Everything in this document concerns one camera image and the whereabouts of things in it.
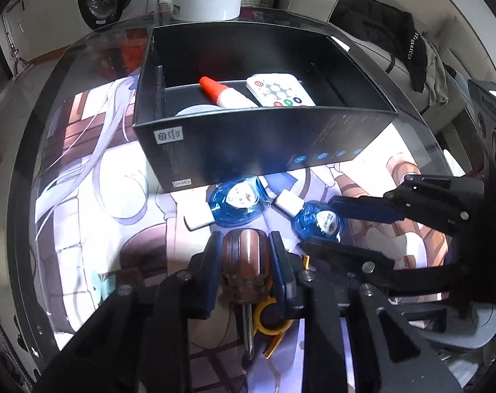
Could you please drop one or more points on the blue round bottle white cap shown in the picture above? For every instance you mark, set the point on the blue round bottle white cap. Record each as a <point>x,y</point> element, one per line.
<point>319,221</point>
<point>235,200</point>

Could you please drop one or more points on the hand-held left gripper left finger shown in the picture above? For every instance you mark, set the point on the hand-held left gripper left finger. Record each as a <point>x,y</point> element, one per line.
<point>210,270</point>

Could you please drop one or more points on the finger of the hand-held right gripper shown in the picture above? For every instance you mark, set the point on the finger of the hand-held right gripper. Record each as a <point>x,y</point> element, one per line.
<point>346,254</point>
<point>366,211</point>

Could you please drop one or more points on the white remote control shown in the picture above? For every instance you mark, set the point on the white remote control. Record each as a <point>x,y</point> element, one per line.
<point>280,90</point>

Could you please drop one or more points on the printed table mat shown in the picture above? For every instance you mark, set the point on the printed table mat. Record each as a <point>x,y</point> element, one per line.
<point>109,213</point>

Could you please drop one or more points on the white glue bottle orange cap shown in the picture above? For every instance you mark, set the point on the white glue bottle orange cap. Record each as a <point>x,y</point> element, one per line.
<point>227,96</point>

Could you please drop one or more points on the flat mop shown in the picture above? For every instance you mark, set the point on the flat mop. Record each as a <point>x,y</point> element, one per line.
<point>17,55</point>

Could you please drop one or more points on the grey green cloth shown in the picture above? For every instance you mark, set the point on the grey green cloth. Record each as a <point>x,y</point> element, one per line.
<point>438,77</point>

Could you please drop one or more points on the yellow plastic clip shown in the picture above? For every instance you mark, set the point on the yellow plastic clip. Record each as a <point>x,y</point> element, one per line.
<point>268,327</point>

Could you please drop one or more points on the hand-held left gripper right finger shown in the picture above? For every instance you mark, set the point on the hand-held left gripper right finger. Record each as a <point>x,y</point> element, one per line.
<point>278,262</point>

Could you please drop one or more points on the black cardboard box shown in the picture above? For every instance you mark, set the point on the black cardboard box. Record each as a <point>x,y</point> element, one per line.
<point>231,147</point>

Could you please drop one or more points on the round white charger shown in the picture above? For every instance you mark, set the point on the round white charger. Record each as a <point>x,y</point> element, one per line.
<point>195,110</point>

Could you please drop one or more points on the black puffer jacket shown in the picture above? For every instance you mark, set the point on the black puffer jacket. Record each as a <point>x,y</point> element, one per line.
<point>374,20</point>

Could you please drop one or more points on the white lower kitchen cabinets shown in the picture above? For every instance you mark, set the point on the white lower kitchen cabinets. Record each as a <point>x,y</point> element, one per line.
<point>43,12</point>

